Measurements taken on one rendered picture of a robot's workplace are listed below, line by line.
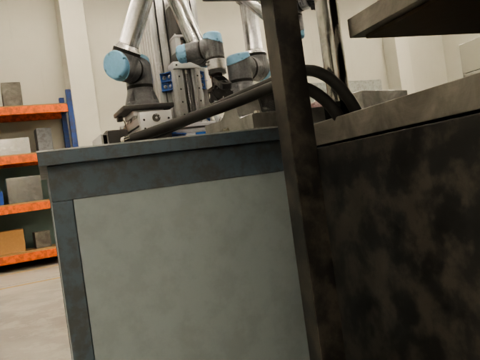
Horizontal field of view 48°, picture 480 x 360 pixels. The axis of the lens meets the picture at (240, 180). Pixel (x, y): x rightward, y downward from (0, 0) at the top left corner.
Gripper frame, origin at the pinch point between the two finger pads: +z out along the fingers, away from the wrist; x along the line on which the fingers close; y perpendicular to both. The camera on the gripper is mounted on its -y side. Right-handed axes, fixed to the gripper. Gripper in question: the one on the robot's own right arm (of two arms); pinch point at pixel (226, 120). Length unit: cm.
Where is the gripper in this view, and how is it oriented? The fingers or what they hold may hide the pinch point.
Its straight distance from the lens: 212.4
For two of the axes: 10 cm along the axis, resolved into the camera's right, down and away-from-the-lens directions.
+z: 1.4, 9.9, 0.0
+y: -3.4, 0.5, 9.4
